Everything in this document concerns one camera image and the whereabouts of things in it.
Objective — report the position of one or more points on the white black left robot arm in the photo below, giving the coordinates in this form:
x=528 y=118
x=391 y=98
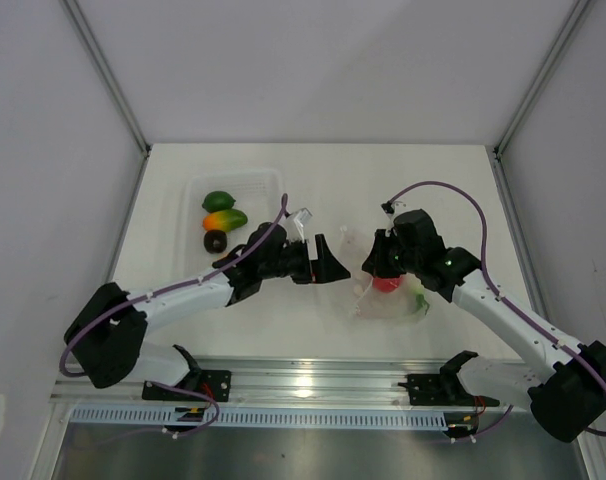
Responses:
x=108 y=338

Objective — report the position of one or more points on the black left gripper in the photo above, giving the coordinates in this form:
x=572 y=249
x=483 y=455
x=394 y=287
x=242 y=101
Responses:
x=328 y=269

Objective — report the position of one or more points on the white perforated plastic basket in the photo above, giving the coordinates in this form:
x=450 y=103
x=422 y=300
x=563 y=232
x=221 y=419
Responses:
x=257 y=193

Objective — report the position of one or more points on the white toy radish with leaves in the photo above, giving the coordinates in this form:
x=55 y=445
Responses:
x=417 y=299

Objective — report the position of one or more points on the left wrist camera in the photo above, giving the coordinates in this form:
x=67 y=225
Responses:
x=295 y=224

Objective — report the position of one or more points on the clear zip top bag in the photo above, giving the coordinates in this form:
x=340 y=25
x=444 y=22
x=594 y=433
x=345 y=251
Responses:
x=369 y=297

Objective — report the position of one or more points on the dark brown toy fruit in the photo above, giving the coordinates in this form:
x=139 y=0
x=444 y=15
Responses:
x=215 y=241

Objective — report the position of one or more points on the white slotted cable duct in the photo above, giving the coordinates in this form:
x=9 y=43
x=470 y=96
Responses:
x=397 y=420

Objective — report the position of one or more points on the green toy lime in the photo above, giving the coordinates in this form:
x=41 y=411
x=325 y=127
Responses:
x=217 y=201

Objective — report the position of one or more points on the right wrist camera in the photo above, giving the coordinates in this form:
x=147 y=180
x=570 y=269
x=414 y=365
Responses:
x=389 y=208

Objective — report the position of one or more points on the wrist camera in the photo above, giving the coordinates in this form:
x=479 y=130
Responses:
x=295 y=224
x=389 y=208

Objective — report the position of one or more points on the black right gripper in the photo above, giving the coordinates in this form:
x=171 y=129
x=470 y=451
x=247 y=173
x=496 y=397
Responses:
x=375 y=264

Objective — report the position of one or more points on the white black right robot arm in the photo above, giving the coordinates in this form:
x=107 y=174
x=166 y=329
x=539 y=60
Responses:
x=561 y=381

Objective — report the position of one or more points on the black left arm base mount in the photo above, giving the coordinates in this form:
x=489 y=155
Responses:
x=215 y=384

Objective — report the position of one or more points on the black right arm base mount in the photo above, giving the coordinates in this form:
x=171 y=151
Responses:
x=442 y=388

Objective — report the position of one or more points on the red toy apple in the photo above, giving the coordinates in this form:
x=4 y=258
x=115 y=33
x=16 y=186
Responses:
x=386 y=285

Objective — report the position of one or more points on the aluminium rail frame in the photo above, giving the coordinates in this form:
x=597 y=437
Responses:
x=288 y=347

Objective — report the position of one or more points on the orange green toy mango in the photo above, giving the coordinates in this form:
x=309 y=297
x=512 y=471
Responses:
x=225 y=220

